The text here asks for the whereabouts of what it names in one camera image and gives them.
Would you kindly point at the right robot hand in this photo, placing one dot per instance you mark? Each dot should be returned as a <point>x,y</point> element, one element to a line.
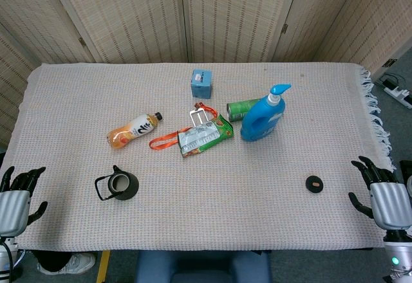
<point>389,202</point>

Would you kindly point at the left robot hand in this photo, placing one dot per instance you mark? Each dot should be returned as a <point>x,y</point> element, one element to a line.
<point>13,209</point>

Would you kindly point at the black round cap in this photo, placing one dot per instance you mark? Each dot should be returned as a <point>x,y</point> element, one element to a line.
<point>313,186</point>

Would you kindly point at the black round container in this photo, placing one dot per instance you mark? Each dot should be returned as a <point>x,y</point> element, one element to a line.
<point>129,187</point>

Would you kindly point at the black trouser leg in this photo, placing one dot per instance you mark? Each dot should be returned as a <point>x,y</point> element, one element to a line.
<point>51,259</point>

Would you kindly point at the white sneaker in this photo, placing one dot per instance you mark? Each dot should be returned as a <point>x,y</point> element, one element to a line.
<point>78,262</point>

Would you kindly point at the white power strip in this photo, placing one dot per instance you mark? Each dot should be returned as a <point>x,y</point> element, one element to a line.
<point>399,93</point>

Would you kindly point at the orange juice bottle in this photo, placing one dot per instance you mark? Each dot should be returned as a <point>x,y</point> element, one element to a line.
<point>135,130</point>

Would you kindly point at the blue pump bottle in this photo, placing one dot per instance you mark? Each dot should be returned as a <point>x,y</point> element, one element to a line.
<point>260,119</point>

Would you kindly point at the green chips can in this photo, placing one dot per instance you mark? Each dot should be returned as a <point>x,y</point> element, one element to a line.
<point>239,109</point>

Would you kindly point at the woven fringed tablecloth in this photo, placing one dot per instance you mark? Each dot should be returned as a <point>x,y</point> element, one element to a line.
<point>206,212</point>

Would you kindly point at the green snack bag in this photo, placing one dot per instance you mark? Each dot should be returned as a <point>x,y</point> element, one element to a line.
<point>206,136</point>

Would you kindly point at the blue chair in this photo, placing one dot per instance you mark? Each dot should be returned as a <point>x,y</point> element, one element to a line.
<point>199,268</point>

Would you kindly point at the small blue box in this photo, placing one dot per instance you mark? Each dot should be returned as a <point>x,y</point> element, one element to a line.
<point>201,87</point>

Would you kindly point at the woven folding screen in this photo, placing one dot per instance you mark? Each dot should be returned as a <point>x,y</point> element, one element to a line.
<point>128,16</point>

